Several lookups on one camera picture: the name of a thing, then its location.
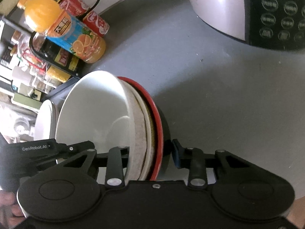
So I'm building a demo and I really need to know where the red and black bowl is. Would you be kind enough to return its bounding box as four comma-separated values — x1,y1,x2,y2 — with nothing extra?
118,77,171,181

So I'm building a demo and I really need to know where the black metal kitchen shelf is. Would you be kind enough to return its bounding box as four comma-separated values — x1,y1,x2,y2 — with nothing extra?
1,0,85,101

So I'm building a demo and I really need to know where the small white Bakery plate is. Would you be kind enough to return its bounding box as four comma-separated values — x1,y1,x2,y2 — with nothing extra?
34,100,59,141

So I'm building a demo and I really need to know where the white patterned ceramic bowl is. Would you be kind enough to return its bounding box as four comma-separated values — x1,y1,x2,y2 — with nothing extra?
55,71,147,181

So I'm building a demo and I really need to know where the soy sauce bottle yellow label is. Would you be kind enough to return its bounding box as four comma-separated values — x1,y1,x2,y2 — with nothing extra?
29,32,83,77

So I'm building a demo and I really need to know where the orange juice bottle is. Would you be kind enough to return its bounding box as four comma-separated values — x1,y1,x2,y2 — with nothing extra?
17,0,106,64

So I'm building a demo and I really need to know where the person's right hand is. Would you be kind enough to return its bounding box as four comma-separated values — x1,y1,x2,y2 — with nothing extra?
287,197,305,228

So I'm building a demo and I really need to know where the person's left hand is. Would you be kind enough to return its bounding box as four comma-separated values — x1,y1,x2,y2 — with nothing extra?
1,190,25,228

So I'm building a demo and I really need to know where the silver black rice cooker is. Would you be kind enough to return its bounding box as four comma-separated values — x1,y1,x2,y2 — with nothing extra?
189,0,304,51

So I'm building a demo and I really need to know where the red soda can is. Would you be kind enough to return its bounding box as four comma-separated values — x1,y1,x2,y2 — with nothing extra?
58,0,89,17
83,11,110,37

